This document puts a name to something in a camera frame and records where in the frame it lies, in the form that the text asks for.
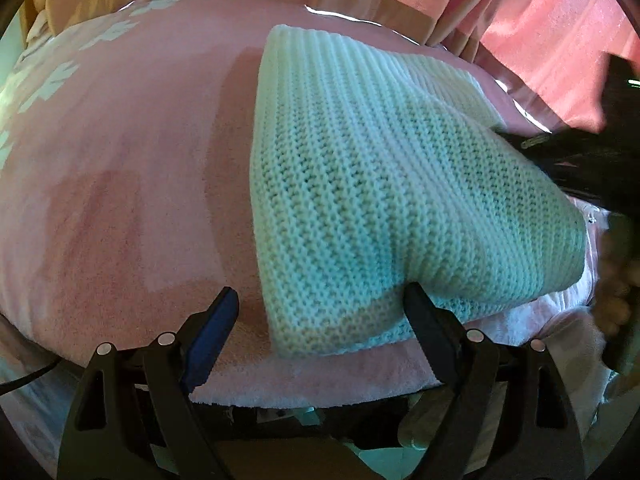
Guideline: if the white knitted striped sweater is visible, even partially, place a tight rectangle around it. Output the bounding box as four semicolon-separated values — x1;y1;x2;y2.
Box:
250;25;587;358

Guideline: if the right hand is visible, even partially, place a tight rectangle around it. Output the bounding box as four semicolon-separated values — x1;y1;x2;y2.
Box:
591;231;631;338

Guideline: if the pink blanket with white bows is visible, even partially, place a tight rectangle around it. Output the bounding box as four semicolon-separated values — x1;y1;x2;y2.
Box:
0;0;616;476

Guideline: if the black cable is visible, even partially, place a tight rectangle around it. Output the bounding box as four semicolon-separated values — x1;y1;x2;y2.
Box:
0;356;64;397

